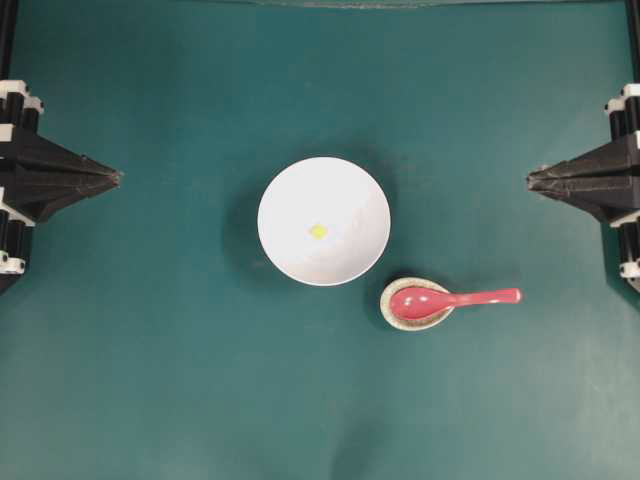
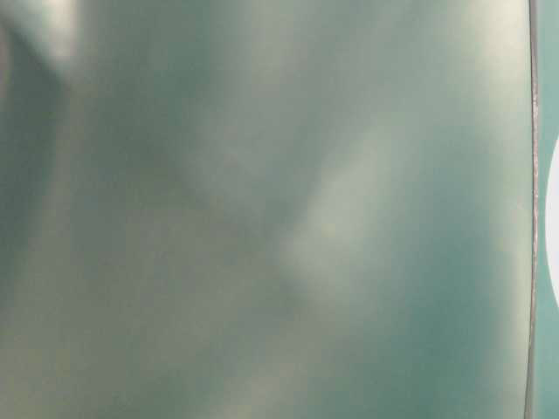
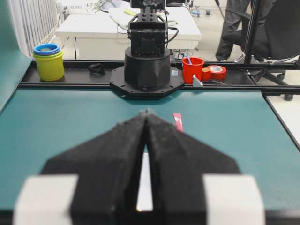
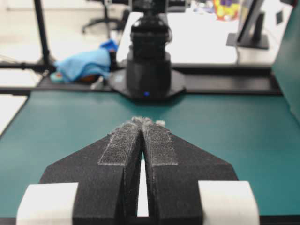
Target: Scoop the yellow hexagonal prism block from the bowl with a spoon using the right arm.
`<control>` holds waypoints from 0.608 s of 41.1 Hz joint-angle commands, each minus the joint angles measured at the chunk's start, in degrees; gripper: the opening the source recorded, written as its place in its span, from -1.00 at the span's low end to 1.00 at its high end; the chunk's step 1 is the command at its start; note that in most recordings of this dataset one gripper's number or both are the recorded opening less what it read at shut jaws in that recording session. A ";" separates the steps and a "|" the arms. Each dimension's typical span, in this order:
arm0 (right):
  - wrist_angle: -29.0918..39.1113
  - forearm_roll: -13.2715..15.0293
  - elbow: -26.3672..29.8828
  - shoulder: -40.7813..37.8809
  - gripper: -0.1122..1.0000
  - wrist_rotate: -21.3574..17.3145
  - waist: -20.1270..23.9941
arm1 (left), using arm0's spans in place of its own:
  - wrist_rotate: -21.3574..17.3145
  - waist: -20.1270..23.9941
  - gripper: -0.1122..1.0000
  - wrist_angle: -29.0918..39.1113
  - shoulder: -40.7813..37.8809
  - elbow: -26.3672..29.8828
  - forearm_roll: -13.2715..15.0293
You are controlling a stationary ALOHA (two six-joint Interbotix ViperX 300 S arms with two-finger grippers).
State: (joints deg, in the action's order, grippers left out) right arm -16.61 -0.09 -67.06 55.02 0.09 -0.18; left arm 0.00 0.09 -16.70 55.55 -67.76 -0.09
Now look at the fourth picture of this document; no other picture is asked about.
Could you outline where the colourful bag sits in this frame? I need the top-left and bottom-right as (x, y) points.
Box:
(213, 0), (240, 21)

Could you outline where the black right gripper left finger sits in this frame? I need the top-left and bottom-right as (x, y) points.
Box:
(15, 122), (143, 225)

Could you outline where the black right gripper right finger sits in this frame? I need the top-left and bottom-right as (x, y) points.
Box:
(140, 120), (260, 225)

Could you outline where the blue cloth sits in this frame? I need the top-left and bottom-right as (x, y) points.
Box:
(50, 39), (118, 83)

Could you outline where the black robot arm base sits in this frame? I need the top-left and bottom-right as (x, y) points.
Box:
(109, 0), (185, 101)

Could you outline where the black monitor on stand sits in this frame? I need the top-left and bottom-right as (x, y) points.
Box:
(226, 0), (269, 50)

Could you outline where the black office chair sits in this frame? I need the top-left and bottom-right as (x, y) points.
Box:
(82, 0), (129, 38)

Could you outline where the black metal frame pole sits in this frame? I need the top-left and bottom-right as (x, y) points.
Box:
(0, 0), (56, 73)

